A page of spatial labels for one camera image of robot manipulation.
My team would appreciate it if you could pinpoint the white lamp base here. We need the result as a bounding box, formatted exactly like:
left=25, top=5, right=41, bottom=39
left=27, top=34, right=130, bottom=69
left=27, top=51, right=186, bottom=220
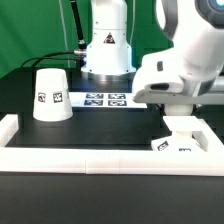
left=151, top=116, right=204, bottom=152

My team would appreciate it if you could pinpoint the white marker sheet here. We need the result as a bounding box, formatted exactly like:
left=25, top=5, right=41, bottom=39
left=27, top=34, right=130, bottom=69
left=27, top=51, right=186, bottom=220
left=69, top=92, right=147, bottom=108

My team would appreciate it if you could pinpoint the thin grey cable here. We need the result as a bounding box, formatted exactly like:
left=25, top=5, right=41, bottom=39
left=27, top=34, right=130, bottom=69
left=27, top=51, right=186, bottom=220
left=58, top=0, right=72, bottom=69

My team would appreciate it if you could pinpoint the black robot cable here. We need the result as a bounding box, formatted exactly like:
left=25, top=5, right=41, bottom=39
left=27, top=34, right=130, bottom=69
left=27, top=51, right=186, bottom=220
left=21, top=0, right=88, bottom=69

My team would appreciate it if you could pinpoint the white U-shaped frame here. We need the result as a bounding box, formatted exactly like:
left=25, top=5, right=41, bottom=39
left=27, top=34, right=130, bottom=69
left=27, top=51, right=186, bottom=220
left=0, top=114, right=224, bottom=176

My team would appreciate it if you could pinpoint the white lamp shade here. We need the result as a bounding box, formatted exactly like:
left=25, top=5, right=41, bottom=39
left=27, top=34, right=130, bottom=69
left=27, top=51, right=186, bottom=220
left=33, top=68, right=73, bottom=122

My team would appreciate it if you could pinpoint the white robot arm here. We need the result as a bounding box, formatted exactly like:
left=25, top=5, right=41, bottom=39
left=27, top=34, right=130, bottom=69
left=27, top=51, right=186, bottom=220
left=81, top=0, right=224, bottom=105

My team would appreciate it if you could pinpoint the white lamp bulb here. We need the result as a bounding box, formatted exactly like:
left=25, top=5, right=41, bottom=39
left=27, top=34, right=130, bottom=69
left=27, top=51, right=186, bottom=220
left=165, top=104, right=193, bottom=116

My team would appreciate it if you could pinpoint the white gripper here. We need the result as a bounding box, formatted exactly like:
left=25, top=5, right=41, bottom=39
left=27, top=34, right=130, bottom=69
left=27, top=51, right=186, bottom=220
left=132, top=49, right=224, bottom=105

